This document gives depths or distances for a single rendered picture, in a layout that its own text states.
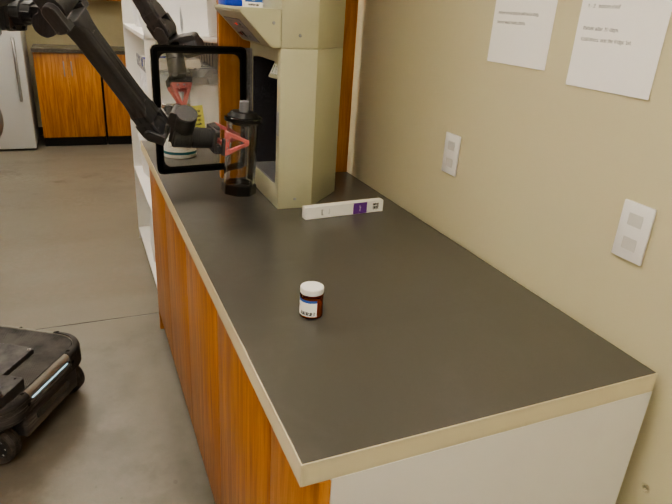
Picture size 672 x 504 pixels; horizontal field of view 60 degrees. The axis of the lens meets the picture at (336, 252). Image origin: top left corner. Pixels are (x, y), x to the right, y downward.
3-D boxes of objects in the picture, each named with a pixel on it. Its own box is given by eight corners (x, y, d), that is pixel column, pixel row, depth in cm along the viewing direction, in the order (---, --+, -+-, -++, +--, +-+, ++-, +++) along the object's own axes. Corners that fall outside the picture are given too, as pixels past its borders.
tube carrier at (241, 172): (250, 182, 181) (255, 113, 173) (261, 193, 172) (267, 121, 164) (216, 182, 176) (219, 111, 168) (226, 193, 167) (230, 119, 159)
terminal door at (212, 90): (246, 168, 202) (246, 46, 186) (157, 175, 188) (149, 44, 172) (245, 167, 202) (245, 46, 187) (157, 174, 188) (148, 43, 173)
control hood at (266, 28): (249, 39, 187) (250, 6, 183) (281, 48, 160) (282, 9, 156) (214, 38, 183) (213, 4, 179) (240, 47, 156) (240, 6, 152)
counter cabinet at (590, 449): (287, 308, 315) (292, 144, 280) (553, 691, 143) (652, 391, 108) (160, 327, 290) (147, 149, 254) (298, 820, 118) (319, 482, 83)
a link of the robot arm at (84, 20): (55, -17, 134) (33, 9, 128) (74, -23, 132) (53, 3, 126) (159, 123, 166) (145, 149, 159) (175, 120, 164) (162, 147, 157)
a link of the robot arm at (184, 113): (154, 117, 163) (143, 138, 158) (158, 88, 154) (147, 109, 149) (195, 133, 166) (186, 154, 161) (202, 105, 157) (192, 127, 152)
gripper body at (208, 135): (212, 123, 168) (187, 122, 165) (221, 130, 160) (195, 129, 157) (211, 145, 171) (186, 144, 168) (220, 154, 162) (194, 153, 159)
